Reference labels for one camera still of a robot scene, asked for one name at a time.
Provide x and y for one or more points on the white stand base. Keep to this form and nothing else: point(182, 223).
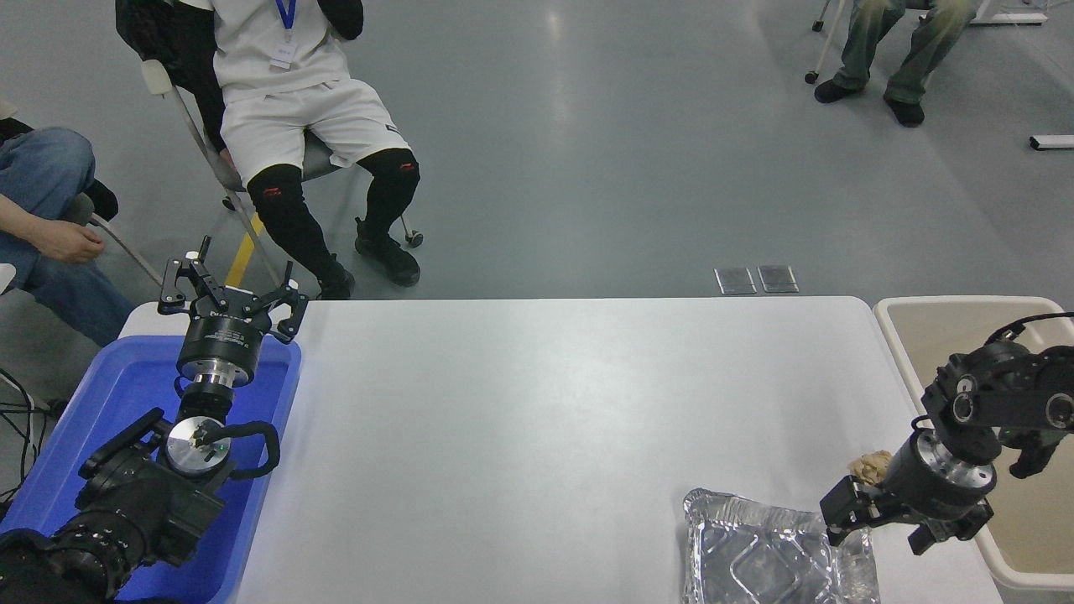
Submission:
point(1011, 17)

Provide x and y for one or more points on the white floor bar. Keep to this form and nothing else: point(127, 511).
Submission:
point(1053, 142)

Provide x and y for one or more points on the chair with black cushion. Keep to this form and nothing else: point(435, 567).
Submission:
point(102, 200)

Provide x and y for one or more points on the seated person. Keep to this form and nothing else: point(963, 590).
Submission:
point(42, 168)
point(285, 126)
point(923, 50)

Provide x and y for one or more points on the person's forearm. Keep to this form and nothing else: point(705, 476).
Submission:
point(17, 214)

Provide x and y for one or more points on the silver foil tray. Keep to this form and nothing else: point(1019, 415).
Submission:
point(755, 554)

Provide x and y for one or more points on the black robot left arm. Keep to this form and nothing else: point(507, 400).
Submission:
point(138, 503)

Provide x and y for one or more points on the crumpled tan paper ball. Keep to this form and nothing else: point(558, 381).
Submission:
point(873, 466)

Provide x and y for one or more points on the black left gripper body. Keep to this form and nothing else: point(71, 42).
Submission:
point(222, 335)

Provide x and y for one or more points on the large pale bin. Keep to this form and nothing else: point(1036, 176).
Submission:
point(1024, 520)

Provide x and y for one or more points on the black jacket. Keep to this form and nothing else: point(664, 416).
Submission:
point(168, 42)

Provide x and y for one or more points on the white chair with casters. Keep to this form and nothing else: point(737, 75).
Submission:
point(826, 42)

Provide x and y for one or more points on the blue plastic tray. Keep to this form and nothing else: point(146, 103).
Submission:
point(101, 394)

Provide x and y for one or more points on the grey folding chair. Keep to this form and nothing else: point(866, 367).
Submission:
point(220, 172)

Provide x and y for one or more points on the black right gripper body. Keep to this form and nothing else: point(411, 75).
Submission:
point(927, 495)

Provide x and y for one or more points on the silver floor plate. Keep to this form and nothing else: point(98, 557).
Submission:
point(779, 279)
point(736, 281)

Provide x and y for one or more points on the person's hand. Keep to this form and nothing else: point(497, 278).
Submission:
point(71, 242)

